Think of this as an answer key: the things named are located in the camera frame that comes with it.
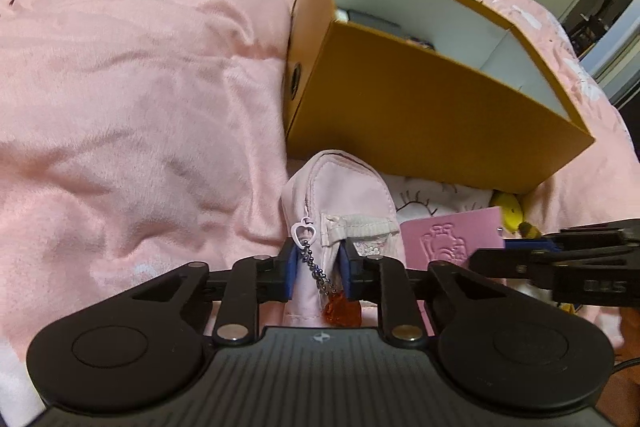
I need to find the pink embossed card holder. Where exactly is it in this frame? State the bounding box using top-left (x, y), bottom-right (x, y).
top-left (400, 207), bottom-right (504, 270)

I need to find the pink zip pouch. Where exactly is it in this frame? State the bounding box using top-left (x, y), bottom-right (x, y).
top-left (281, 150), bottom-right (406, 327)

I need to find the white plush toy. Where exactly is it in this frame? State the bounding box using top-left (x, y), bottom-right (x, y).
top-left (382, 174), bottom-right (492, 223)

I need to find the dark grey textured box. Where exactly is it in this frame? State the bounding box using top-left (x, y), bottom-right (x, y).
top-left (346, 10), bottom-right (406, 39)

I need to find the yellow plush toy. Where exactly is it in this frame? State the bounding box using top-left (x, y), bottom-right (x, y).
top-left (490, 191), bottom-right (542, 239)

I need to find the orange cardboard storage box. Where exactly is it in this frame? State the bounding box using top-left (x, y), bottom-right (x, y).
top-left (283, 0), bottom-right (593, 194)

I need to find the pink cloud-print duvet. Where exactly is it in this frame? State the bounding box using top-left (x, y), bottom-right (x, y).
top-left (1, 0), bottom-right (639, 426)

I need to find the orange gem keychain charm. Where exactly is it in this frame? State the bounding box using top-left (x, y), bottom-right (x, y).
top-left (322, 291), bottom-right (362, 329)

